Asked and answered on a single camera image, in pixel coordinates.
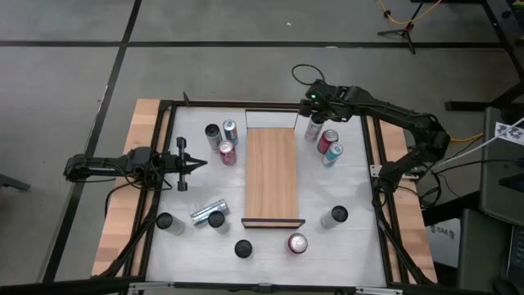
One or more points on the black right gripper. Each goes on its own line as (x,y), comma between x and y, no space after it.
(323,102)

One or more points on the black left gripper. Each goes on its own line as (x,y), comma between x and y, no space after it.
(168,164)

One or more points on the white Celsius can black lid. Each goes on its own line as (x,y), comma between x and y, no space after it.
(339,214)
(213,137)
(216,219)
(243,248)
(165,221)
(313,132)

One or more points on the red Coca-Cola can black print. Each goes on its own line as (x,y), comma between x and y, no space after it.
(297,243)
(326,142)

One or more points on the red Coca-Cola can white script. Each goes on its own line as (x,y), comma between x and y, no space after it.
(227,153)

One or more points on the blue silver Red Bull can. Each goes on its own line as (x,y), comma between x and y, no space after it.
(230,132)
(332,155)

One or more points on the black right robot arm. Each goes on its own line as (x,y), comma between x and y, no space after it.
(393,108)

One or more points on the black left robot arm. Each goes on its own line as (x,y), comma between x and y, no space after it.
(98,164)

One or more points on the wooden tray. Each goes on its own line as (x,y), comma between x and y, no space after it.
(270,176)

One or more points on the black tripod stand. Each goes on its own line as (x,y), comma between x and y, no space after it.
(409,42)

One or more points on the black gantry beam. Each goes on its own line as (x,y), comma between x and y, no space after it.
(61,287)

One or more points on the white cardboard box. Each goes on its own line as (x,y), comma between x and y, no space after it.
(444,246)

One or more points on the grey chair leg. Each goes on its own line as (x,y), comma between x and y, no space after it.
(12,182)

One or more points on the grey computer case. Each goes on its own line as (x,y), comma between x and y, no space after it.
(495,184)

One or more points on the white paper tag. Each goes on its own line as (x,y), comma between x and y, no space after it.
(507,133)

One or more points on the grey cabinet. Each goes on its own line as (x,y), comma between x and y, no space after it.
(483,254)

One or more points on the dark electronic device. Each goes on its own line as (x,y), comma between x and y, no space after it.
(516,254)

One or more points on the black frame bracket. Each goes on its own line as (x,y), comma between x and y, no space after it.
(186,99)

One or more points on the black aluminium table frame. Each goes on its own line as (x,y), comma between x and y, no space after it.
(229,104)

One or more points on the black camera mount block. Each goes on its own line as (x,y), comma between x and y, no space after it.
(265,288)

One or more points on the black desk frame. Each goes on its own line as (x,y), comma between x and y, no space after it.
(471,105)

